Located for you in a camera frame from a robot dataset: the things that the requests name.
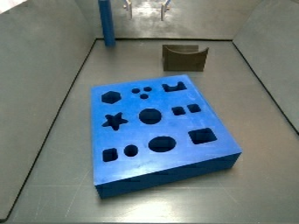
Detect blue round peg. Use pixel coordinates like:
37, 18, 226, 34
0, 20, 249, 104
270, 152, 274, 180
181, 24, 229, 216
97, 0, 116, 46

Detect blue shape sorting board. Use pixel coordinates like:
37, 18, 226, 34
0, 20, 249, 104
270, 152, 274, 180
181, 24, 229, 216
90, 75, 241, 198

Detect dark grey curved block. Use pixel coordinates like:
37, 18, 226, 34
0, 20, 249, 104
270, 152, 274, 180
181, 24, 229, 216
162, 45, 209, 72

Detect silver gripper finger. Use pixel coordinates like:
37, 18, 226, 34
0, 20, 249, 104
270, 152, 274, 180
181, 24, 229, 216
124, 0, 132, 19
160, 0, 172, 21

